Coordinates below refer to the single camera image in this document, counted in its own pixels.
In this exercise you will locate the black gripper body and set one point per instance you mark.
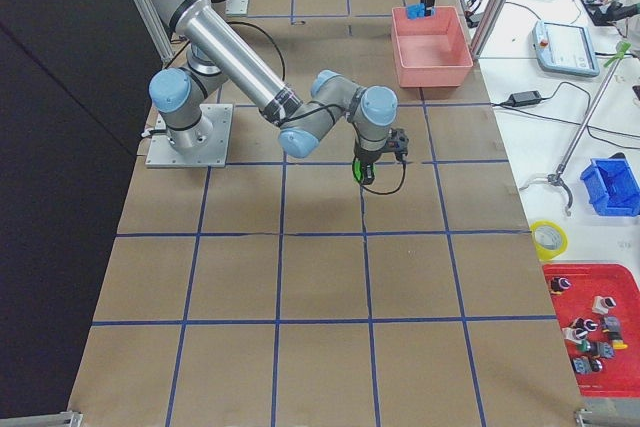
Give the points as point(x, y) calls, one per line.
point(363, 157)

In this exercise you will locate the green toy block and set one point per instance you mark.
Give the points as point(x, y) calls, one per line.
point(358, 170)

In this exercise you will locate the blue toy block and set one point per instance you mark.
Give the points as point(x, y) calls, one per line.
point(419, 11)

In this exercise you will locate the pink plastic box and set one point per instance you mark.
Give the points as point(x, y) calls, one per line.
point(431, 51)

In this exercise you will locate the black power adapter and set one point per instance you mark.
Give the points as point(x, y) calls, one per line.
point(524, 98)

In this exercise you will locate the teach pendant tablet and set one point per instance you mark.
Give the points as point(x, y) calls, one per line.
point(564, 49)

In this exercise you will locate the yellow tape roll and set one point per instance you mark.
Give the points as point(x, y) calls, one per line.
point(549, 239)

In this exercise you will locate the blue storage bin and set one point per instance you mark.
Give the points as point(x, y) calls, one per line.
point(611, 186)

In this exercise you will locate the red parts tray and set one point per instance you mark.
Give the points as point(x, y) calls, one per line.
point(597, 307)

